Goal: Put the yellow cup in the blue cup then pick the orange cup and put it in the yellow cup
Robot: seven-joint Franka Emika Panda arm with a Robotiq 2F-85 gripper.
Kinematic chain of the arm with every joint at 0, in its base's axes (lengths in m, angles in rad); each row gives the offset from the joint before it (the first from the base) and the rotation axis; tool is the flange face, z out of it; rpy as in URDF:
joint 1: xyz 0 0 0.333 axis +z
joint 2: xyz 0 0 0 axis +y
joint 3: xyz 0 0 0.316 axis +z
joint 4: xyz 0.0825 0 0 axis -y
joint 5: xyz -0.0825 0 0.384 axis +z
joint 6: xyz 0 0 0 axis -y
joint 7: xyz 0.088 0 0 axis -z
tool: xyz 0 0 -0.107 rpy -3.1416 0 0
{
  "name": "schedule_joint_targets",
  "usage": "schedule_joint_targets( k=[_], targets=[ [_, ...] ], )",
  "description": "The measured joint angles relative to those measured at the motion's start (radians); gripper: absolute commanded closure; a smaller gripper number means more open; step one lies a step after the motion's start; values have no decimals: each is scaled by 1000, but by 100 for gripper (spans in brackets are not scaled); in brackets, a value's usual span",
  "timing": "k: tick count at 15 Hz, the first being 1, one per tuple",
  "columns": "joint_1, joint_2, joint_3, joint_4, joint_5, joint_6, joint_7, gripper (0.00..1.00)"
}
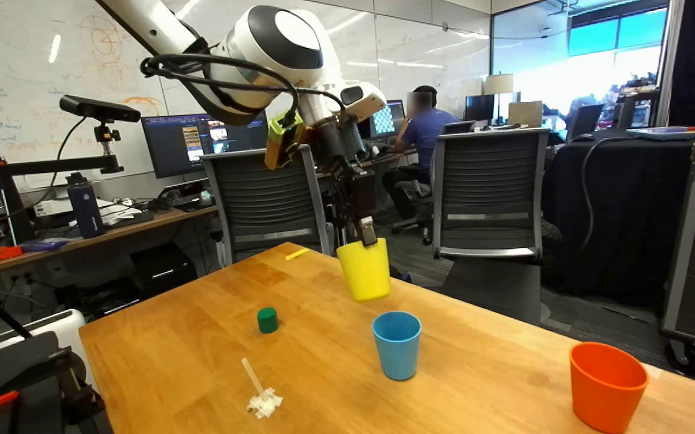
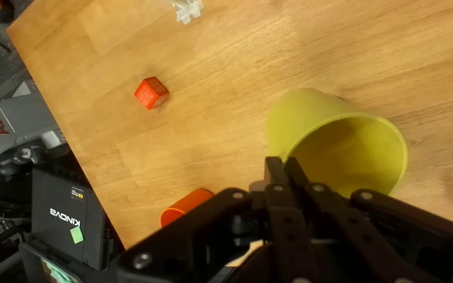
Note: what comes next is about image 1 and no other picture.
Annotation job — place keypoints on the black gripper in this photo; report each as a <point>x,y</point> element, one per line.
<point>350,172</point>

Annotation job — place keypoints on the yellow plastic cup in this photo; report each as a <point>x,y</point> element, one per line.
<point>365,273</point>

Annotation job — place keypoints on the orange plastic cup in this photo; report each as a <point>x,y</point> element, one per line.
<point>604,395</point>

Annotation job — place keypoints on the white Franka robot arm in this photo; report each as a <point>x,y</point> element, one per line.
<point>275,56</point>

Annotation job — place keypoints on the blue plastic cup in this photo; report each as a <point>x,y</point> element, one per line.
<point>397,351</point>

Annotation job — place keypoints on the small yellow tape strip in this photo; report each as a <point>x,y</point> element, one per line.
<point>294,255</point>

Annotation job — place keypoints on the grey mesh office chair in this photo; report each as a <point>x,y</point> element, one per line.
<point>263,206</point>
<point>488,193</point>

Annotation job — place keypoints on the monitor with bright screen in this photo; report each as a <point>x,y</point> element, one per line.
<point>386,121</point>

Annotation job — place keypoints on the seated person blue shirt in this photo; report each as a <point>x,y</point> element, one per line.
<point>427,133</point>

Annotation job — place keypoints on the green cylinder block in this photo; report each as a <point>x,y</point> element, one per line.
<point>266,321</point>

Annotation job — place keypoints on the dark computer monitor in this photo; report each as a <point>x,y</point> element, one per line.
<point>239,135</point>

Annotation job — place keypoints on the clear crumpled tape piece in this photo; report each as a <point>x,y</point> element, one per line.
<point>263,401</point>

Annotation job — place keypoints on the white table lamp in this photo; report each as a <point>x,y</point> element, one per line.
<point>497,86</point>

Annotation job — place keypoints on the cardboard box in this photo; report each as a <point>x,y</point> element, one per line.
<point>525,115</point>

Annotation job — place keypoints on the computer monitor with windows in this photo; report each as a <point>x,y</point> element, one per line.
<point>171,147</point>

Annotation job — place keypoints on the black cloth covered table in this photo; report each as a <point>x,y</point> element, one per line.
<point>620,217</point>

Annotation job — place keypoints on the dark blue water bottle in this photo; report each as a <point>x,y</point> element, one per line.
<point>84,209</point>

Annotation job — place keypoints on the wooden office desk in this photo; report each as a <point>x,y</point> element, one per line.
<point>83,241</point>

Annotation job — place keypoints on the white storage box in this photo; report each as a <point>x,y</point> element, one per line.
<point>35,334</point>

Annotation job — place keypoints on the wrist camera with yellow mount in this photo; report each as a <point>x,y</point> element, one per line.
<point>283,141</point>

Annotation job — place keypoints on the black camera on stand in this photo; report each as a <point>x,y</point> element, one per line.
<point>98,106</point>

